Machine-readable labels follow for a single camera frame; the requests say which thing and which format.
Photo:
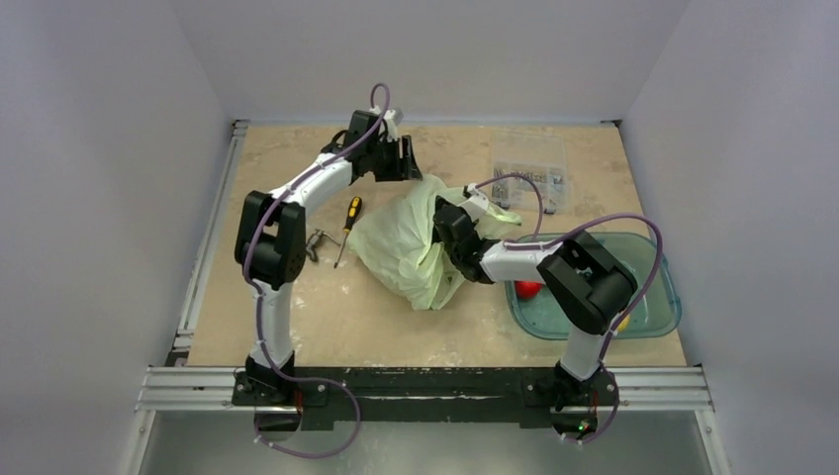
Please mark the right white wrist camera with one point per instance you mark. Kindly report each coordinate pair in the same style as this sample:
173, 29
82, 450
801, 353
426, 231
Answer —
476, 203

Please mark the red fake fruit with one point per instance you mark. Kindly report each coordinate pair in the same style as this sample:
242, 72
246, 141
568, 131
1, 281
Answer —
526, 290

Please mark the black yellow screwdriver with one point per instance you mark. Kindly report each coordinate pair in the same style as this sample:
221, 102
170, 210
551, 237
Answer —
353, 212

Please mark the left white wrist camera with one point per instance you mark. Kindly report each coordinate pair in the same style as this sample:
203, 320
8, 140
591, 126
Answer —
389, 131

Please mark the grey metal tool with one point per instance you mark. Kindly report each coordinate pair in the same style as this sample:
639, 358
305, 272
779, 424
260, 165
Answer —
315, 241

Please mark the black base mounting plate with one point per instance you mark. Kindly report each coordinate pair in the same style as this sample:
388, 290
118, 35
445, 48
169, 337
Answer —
530, 397

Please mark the light green plastic bag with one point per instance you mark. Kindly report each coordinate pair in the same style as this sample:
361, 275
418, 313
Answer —
394, 242

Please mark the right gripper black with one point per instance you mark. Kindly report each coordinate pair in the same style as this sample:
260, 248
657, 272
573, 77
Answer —
449, 225

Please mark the clear screw organizer box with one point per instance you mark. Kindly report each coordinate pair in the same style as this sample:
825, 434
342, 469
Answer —
540, 158

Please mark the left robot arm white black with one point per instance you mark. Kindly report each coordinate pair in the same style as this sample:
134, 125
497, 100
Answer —
272, 235

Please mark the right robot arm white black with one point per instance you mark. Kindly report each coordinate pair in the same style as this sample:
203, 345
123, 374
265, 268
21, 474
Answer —
591, 286

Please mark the yellow fake lemon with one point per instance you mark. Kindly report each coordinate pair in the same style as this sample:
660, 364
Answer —
623, 323

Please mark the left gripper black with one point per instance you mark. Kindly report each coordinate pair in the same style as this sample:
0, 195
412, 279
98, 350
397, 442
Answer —
402, 169

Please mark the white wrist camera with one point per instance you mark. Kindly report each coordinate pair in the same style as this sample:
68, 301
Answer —
476, 203
389, 131

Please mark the teal plastic container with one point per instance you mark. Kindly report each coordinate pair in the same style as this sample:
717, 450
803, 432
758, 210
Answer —
657, 313

